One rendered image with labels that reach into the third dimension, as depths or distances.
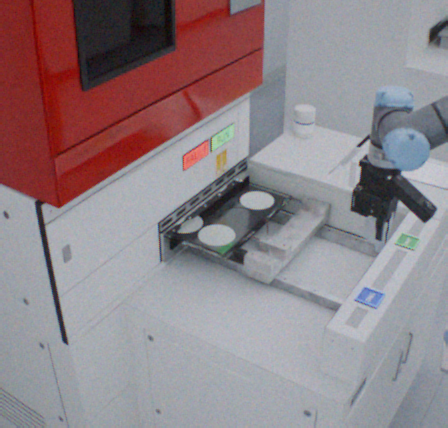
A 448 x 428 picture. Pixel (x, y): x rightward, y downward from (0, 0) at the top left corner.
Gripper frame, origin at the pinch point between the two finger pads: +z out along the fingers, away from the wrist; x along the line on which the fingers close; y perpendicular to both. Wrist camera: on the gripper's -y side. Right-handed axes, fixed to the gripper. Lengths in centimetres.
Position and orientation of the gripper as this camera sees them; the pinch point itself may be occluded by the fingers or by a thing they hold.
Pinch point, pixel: (382, 247)
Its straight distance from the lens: 136.5
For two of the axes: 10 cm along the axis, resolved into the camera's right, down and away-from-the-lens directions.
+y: -8.4, -3.0, 4.6
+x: -5.5, 4.5, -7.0
